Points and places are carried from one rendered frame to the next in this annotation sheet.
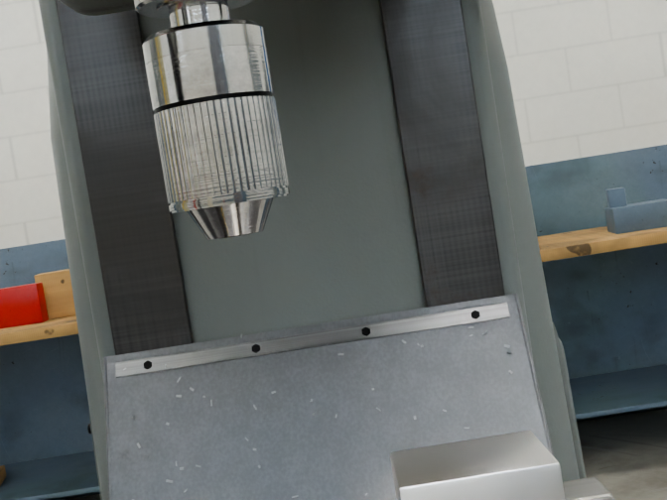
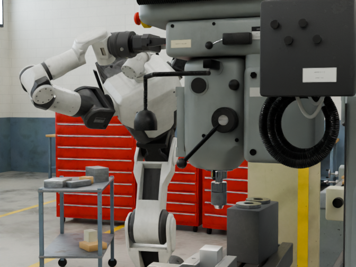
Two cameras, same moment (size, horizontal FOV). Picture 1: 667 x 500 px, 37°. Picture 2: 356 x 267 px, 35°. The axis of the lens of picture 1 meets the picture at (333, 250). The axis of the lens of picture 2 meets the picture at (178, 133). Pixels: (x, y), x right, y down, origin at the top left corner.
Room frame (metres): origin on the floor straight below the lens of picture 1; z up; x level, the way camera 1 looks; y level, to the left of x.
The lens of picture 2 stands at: (0.82, -1.59, 1.50)
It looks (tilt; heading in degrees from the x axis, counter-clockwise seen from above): 3 degrees down; 109
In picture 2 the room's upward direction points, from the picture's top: straight up
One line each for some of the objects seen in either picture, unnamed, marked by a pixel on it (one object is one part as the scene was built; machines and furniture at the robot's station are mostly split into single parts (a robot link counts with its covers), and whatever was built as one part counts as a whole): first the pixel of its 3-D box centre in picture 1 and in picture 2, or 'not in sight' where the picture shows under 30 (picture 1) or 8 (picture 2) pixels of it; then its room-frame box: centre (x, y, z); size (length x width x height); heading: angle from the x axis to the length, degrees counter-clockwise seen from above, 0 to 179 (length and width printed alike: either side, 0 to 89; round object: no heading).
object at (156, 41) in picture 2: not in sight; (156, 41); (0.15, 0.14, 1.70); 0.06 x 0.02 x 0.03; 178
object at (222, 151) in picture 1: (217, 129); (219, 194); (0.39, 0.04, 1.23); 0.05 x 0.05 x 0.06
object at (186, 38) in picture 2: not in sight; (233, 41); (0.43, 0.03, 1.68); 0.34 x 0.24 x 0.10; 179
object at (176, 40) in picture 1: (204, 45); (219, 183); (0.39, 0.04, 1.26); 0.05 x 0.05 x 0.01
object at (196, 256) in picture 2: not in sight; (192, 264); (0.33, -0.04, 1.04); 0.12 x 0.06 x 0.04; 90
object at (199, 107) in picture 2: not in sight; (220, 113); (0.39, 0.04, 1.47); 0.21 x 0.19 x 0.32; 89
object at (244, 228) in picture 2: not in sight; (253, 228); (0.41, 0.45, 1.05); 0.22 x 0.12 x 0.20; 82
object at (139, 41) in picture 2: not in sight; (138, 44); (0.06, 0.20, 1.70); 0.13 x 0.12 x 0.10; 88
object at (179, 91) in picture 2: not in sight; (184, 121); (0.28, 0.04, 1.44); 0.04 x 0.04 x 0.21; 89
